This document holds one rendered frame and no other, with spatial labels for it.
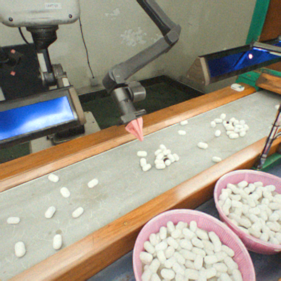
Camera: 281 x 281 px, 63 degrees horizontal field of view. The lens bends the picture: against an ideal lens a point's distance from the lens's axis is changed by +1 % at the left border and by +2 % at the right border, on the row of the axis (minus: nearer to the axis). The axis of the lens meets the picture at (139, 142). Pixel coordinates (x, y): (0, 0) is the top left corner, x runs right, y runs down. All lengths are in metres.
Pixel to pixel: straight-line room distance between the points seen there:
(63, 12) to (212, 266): 1.03
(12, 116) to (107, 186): 0.40
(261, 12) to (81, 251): 1.35
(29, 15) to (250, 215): 1.05
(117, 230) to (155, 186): 0.20
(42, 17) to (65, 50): 1.66
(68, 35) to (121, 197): 2.24
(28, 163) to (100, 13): 2.22
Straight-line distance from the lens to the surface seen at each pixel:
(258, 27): 1.49
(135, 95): 0.85
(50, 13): 1.11
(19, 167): 0.87
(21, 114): 0.46
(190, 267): 0.63
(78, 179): 0.79
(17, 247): 0.67
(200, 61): 0.67
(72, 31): 2.75
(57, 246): 0.64
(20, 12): 1.11
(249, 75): 1.53
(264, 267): 0.75
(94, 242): 0.61
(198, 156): 0.89
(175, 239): 0.66
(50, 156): 0.88
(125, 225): 0.63
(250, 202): 0.78
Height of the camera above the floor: 1.29
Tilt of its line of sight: 36 degrees down
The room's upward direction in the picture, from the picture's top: straight up
